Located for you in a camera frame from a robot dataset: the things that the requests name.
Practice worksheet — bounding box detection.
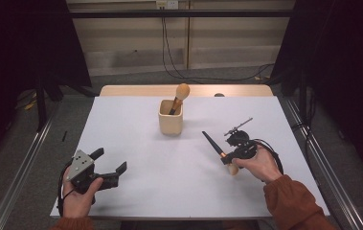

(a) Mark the white wall socket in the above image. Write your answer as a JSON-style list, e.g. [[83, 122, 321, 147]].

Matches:
[[155, 0, 179, 10]]

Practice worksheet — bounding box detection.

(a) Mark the person's right hand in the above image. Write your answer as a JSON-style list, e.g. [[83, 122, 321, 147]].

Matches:
[[233, 145, 284, 185]]

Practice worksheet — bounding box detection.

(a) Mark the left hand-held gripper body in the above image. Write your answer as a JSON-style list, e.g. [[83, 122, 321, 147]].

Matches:
[[66, 149, 120, 195]]

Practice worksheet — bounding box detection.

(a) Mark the metal floor rail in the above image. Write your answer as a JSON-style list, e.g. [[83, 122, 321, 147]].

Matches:
[[284, 98, 363, 230], [0, 103, 59, 230]]

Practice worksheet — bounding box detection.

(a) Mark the white table mat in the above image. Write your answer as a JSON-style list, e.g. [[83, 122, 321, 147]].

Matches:
[[50, 95, 330, 219]]

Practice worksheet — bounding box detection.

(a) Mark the hand-held gripper cable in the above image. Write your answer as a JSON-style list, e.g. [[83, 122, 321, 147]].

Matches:
[[57, 159, 76, 219], [253, 138, 284, 184]]

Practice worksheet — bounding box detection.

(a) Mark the black horizontal bar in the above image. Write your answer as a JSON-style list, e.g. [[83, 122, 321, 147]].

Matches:
[[68, 9, 293, 19]]

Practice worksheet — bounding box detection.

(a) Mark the black curtain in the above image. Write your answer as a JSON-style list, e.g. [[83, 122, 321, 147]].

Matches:
[[269, 0, 363, 186], [0, 0, 93, 175]]

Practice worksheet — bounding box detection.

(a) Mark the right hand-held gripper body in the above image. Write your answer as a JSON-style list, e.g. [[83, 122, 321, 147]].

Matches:
[[223, 117, 259, 160]]

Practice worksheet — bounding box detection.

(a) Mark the person's left hand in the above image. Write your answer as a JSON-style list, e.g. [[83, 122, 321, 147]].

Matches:
[[62, 176, 104, 219]]

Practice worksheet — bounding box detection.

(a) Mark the right hand-held gripper cable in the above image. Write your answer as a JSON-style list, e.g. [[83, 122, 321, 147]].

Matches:
[[253, 138, 284, 184]]

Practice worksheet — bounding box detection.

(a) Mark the left hand-held gripper cable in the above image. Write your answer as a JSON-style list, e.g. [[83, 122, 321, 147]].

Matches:
[[57, 159, 76, 219]]

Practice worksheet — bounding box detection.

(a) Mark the beige square cup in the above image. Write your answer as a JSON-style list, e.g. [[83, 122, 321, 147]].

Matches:
[[158, 99, 184, 136]]

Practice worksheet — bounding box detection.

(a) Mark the black wall cable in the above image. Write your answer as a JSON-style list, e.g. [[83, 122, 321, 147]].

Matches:
[[161, 8, 206, 85], [163, 8, 276, 82]]

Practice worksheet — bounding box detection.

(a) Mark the small slim makeup brush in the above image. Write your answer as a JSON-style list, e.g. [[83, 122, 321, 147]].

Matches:
[[201, 130, 239, 176]]

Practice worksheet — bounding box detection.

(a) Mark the large round makeup brush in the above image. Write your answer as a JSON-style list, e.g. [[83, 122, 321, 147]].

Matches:
[[168, 82, 192, 116]]

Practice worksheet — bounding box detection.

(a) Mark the black floor cable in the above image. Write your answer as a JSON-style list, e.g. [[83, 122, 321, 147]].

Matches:
[[290, 95, 318, 158]]

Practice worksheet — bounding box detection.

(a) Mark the black stand post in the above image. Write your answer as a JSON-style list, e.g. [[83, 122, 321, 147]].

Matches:
[[34, 75, 48, 132], [298, 68, 308, 123]]

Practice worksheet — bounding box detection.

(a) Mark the wooden table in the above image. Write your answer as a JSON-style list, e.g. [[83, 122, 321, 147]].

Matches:
[[50, 84, 330, 222]]

